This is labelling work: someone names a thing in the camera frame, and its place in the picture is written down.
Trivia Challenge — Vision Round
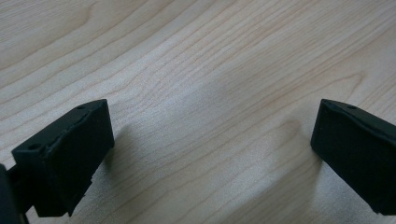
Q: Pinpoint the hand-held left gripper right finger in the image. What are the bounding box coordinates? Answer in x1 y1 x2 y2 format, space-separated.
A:
309 98 396 217

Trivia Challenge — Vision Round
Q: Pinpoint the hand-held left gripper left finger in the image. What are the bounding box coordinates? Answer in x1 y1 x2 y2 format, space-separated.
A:
11 98 116 218

